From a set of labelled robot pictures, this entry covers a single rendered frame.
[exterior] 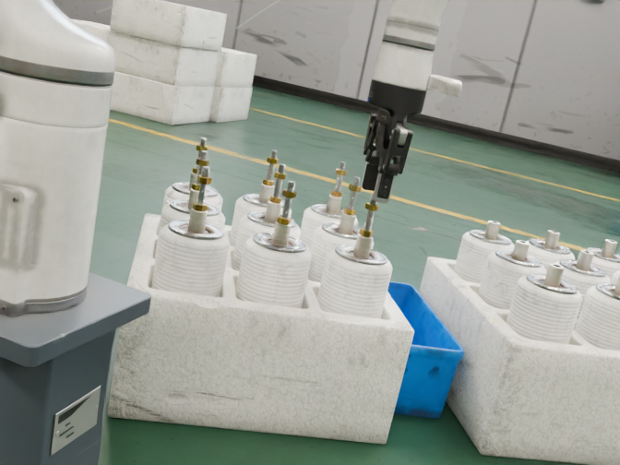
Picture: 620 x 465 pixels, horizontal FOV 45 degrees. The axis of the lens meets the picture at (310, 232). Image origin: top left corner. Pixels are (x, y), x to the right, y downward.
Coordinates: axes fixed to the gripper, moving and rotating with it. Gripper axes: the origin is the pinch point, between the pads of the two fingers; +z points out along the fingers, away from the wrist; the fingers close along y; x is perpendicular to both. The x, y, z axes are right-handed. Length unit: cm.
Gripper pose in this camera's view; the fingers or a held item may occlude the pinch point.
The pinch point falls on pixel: (375, 186)
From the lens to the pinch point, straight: 103.7
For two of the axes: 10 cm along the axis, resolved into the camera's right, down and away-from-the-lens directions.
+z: -2.0, 9.5, 2.6
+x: 9.7, 1.4, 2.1
